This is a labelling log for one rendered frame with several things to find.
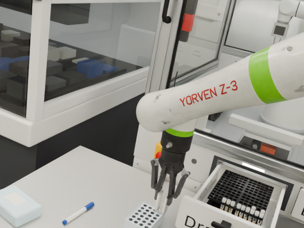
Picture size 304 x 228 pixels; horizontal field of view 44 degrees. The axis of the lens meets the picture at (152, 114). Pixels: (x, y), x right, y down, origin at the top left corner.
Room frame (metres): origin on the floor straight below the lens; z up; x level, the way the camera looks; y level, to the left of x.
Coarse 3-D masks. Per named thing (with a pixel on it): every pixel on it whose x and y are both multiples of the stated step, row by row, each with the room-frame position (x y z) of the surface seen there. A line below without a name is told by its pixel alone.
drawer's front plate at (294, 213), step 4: (300, 192) 1.12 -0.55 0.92; (300, 196) 1.12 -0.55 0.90; (296, 200) 1.13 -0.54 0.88; (300, 200) 1.12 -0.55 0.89; (296, 204) 1.12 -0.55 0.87; (300, 204) 1.12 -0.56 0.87; (296, 208) 1.12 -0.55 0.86; (300, 208) 1.12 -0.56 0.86; (292, 212) 1.12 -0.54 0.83; (296, 212) 1.12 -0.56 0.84; (300, 212) 1.12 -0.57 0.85; (296, 216) 1.12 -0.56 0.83; (300, 216) 1.11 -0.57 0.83
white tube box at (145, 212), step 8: (144, 208) 1.04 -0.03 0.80; (152, 208) 1.05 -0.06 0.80; (128, 216) 0.98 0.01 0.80; (136, 216) 0.99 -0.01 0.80; (144, 216) 1.00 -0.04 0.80; (152, 216) 1.01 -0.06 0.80; (160, 216) 1.01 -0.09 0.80; (128, 224) 0.96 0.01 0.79; (136, 224) 0.95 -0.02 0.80; (144, 224) 0.96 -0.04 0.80; (152, 224) 0.97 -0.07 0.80
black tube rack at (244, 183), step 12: (228, 180) 1.14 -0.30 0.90; (240, 180) 1.16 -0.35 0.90; (252, 180) 1.18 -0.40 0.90; (216, 192) 1.05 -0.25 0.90; (228, 192) 1.07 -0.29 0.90; (240, 192) 1.08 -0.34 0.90; (252, 192) 1.09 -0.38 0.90; (264, 192) 1.11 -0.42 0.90; (216, 204) 1.03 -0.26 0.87; (252, 204) 1.02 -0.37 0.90; (264, 204) 1.03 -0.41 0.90
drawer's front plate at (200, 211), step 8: (184, 200) 0.94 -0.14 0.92; (192, 200) 0.94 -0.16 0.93; (184, 208) 0.94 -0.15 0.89; (192, 208) 0.93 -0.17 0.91; (200, 208) 0.92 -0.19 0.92; (208, 208) 0.92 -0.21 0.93; (216, 208) 0.92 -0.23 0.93; (184, 216) 0.94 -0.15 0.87; (192, 216) 0.93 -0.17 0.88; (200, 216) 0.92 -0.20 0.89; (208, 216) 0.91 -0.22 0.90; (216, 216) 0.90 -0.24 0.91; (224, 216) 0.90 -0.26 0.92; (232, 216) 0.90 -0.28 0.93; (176, 224) 0.94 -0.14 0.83; (184, 224) 0.94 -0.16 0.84; (192, 224) 0.93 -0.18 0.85; (200, 224) 0.92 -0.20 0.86; (208, 224) 0.91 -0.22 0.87; (232, 224) 0.89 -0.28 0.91; (240, 224) 0.88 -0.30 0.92; (248, 224) 0.87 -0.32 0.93; (256, 224) 0.88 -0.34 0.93
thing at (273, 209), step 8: (216, 168) 1.23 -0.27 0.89; (224, 168) 1.26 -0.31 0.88; (232, 168) 1.25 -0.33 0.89; (216, 176) 1.23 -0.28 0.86; (248, 176) 1.22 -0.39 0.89; (256, 176) 1.22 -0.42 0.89; (208, 184) 1.12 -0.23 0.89; (272, 184) 1.19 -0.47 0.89; (200, 192) 1.04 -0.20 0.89; (208, 192) 1.15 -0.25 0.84; (272, 192) 1.19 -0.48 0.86; (280, 192) 1.16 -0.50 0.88; (200, 200) 1.06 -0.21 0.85; (272, 200) 1.17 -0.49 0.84; (280, 200) 1.09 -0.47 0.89; (272, 208) 1.12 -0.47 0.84; (264, 216) 1.06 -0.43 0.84; (272, 216) 1.07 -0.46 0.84; (264, 224) 1.02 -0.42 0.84; (272, 224) 0.94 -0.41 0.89
